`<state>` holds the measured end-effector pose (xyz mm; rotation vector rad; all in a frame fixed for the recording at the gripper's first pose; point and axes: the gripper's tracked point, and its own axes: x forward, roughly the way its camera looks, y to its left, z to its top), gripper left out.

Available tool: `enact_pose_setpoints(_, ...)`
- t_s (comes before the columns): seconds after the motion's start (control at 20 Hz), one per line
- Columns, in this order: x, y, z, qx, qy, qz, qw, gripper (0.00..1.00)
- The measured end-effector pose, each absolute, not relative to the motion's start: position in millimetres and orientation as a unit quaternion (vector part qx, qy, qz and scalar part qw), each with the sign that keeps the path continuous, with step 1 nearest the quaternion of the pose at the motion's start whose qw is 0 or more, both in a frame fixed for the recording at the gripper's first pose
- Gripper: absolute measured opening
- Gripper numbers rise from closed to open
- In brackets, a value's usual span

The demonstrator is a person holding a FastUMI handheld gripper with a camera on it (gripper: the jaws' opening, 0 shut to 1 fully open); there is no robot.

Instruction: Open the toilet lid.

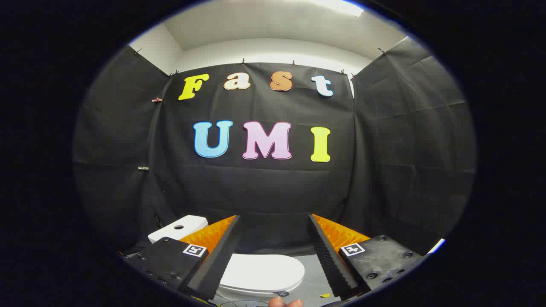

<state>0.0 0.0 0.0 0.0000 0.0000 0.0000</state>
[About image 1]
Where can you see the black backdrop cloth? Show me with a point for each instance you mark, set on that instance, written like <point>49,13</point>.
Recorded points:
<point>264,192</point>

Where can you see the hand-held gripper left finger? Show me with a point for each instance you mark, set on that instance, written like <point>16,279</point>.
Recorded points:
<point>222,260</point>

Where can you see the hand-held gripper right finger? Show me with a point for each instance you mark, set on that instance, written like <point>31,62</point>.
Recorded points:
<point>330,262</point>

